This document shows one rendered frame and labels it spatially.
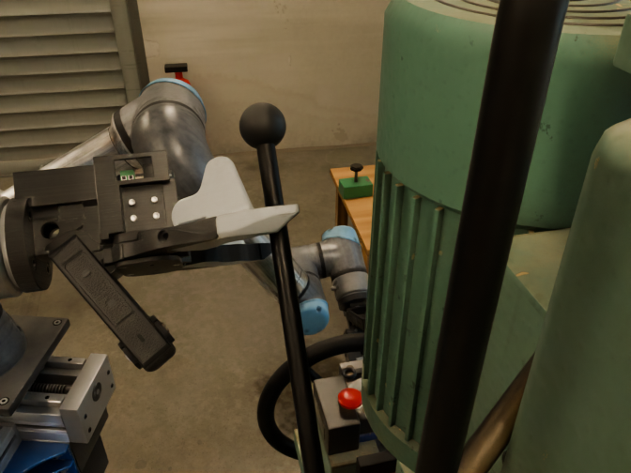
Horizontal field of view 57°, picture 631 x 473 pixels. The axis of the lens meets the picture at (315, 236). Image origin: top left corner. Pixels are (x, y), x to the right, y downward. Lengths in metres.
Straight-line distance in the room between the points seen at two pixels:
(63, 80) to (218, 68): 0.83
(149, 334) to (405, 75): 0.26
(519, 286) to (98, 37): 3.27
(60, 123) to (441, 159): 3.40
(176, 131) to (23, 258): 0.50
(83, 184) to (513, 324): 0.32
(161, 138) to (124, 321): 0.50
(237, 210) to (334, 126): 3.30
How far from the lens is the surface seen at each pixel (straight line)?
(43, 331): 1.21
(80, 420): 1.13
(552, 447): 0.18
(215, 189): 0.41
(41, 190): 0.47
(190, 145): 0.91
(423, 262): 0.34
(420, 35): 0.29
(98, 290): 0.44
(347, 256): 1.18
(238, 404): 2.08
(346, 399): 0.72
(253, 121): 0.43
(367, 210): 2.03
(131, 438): 2.06
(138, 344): 0.44
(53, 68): 3.53
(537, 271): 0.26
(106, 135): 1.05
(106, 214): 0.44
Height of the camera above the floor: 1.57
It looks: 33 degrees down
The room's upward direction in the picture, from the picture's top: straight up
